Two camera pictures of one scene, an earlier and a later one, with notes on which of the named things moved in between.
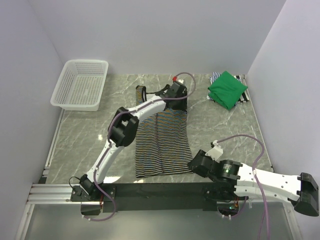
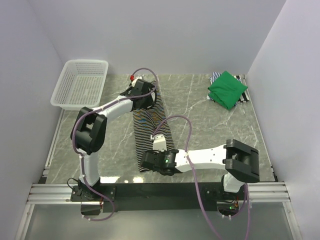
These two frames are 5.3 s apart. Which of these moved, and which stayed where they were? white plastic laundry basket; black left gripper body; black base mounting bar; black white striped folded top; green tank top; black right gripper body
Moved: black left gripper body; black right gripper body
Stayed: black base mounting bar; black white striped folded top; white plastic laundry basket; green tank top
